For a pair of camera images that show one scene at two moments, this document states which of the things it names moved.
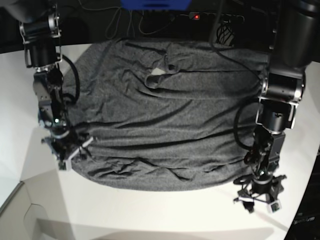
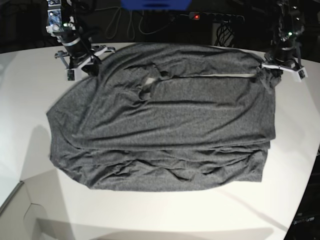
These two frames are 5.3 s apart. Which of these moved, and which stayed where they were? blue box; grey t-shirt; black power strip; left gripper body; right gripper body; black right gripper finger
Moved: black right gripper finger; left gripper body; right gripper body
Stayed: black power strip; blue box; grey t-shirt
